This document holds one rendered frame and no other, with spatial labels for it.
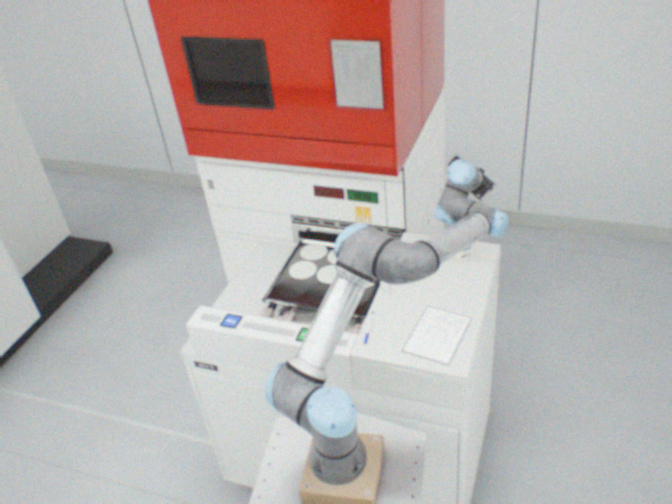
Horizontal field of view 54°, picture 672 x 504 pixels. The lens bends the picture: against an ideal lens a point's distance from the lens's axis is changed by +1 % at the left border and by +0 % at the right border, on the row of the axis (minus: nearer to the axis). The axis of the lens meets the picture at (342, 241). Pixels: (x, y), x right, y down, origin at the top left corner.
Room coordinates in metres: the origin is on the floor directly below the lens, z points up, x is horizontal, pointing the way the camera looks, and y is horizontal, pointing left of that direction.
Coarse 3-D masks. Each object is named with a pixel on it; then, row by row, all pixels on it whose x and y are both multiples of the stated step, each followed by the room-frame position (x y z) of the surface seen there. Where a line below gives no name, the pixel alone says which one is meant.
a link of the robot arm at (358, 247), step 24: (360, 240) 1.33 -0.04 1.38; (384, 240) 1.31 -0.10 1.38; (336, 264) 1.32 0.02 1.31; (360, 264) 1.29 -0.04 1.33; (336, 288) 1.27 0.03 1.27; (360, 288) 1.27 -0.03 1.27; (336, 312) 1.23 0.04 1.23; (312, 336) 1.20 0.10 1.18; (336, 336) 1.20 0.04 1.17; (288, 360) 1.18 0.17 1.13; (312, 360) 1.16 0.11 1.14; (288, 384) 1.12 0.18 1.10; (312, 384) 1.12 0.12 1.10; (288, 408) 1.08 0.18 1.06
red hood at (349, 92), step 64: (192, 0) 2.11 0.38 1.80; (256, 0) 2.02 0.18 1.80; (320, 0) 1.94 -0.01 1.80; (384, 0) 1.87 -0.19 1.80; (192, 64) 2.14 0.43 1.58; (256, 64) 2.04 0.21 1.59; (320, 64) 1.95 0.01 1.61; (384, 64) 1.87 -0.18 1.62; (192, 128) 2.16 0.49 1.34; (256, 128) 2.05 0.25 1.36; (320, 128) 1.96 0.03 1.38; (384, 128) 1.87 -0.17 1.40
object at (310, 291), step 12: (288, 264) 1.87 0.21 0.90; (324, 264) 1.85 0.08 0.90; (288, 276) 1.80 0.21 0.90; (312, 276) 1.79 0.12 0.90; (276, 288) 1.74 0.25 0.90; (288, 288) 1.74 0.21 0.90; (300, 288) 1.73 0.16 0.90; (312, 288) 1.72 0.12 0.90; (324, 288) 1.72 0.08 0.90; (372, 288) 1.69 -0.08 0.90; (288, 300) 1.67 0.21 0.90; (300, 300) 1.67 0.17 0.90; (312, 300) 1.66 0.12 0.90; (360, 300) 1.63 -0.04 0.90; (360, 312) 1.58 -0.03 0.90
